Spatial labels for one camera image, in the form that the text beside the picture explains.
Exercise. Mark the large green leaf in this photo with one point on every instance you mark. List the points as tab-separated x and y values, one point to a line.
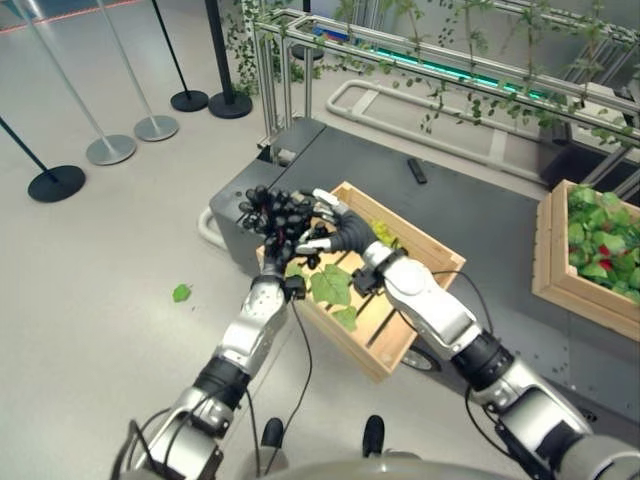
330	287

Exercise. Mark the robot left arm silver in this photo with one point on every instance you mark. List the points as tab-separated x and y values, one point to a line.
250	330

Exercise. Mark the robot right arm silver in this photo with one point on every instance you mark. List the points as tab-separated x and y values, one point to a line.
450	320

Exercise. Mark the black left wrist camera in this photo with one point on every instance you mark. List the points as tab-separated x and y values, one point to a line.
295	288

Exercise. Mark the green grape bunch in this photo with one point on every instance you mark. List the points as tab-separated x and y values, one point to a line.
384	232

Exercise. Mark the wooden slat crate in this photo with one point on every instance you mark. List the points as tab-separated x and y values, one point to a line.
395	320

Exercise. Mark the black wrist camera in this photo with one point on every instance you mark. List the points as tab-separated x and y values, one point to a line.
363	280
295	288

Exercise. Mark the red fruit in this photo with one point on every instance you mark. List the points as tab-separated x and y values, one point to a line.
606	251

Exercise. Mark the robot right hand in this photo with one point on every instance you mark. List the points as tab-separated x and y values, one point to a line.
350	231

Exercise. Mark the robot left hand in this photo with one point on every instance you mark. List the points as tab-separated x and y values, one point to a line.
274	254

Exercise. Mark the green leaf on floor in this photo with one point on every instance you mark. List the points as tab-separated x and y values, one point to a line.
181	293

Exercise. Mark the aluminium frame with vines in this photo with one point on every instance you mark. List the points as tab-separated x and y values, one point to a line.
450	65

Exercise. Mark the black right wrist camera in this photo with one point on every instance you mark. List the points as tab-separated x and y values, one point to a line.
363	280

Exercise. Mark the robot foot dark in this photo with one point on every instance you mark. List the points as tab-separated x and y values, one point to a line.
374	434
272	434

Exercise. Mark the robot right foot dark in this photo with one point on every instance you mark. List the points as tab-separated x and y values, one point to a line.
374	434

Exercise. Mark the robot grey torso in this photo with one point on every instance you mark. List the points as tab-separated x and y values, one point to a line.
330	467

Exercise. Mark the dark grey platform cart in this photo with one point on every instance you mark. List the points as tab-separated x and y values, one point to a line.
480	215

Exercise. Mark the robot left foot dark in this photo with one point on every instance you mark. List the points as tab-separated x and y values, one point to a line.
272	434

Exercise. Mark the black stanchion with round base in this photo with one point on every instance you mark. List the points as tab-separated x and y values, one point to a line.
56	183
230	105
189	101

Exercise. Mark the small green leaf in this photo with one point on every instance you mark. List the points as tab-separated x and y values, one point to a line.
346	318

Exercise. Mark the wooden crate with foliage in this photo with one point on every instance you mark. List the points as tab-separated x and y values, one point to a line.
555	280

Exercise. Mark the silver stanchion with round base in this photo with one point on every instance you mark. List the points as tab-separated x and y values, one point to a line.
111	149
156	128

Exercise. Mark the green leafy foliage pile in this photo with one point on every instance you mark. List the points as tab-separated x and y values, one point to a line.
600	240

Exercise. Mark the black remote control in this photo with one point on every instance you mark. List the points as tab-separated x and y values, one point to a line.
416	170

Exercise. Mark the black grape bunch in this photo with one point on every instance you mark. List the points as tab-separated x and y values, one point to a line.
280	210

